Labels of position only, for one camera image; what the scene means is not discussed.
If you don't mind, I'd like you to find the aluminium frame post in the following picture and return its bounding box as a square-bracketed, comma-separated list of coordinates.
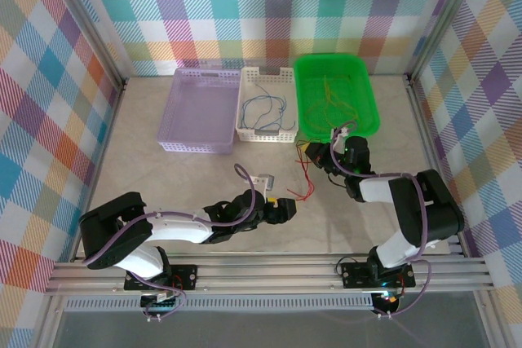
[409, 0, 490, 84]
[42, 0, 127, 92]

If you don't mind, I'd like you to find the white perforated plastic basket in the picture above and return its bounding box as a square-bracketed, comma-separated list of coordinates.
[235, 65, 301, 144]

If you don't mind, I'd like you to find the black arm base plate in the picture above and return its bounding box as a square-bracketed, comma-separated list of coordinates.
[124, 264, 199, 291]
[340, 260, 417, 290]

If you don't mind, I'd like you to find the small circuit board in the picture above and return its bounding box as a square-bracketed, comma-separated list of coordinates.
[373, 289, 403, 308]
[140, 289, 180, 312]

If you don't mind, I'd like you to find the green plastic mesh basket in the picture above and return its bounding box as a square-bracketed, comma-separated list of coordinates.
[293, 53, 383, 139]

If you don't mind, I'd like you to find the purple perforated plastic basket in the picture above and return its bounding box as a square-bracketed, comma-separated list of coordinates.
[157, 67, 242, 156]

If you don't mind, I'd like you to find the grey slotted cable duct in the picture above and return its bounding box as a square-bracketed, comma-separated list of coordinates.
[64, 293, 376, 312]

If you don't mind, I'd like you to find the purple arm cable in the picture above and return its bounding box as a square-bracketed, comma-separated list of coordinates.
[81, 163, 270, 321]
[329, 121, 433, 319]

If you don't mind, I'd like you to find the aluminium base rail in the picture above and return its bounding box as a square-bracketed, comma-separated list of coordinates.
[44, 252, 495, 295]

